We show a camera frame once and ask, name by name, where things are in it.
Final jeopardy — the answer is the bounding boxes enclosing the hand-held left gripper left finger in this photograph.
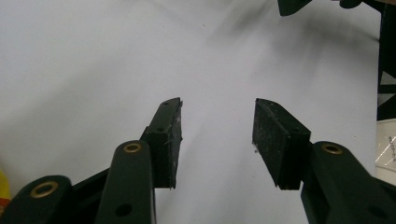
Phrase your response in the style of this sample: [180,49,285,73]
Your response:
[139,96,184,189]

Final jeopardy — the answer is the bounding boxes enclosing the white table mat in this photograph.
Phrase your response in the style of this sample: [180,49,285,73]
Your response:
[0,0,382,224]

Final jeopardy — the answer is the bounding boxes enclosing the yellow sauce pouch green cap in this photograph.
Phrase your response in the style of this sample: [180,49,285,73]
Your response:
[0,169,12,217]

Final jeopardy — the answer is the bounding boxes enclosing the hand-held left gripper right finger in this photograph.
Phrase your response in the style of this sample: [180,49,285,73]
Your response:
[251,97,312,191]

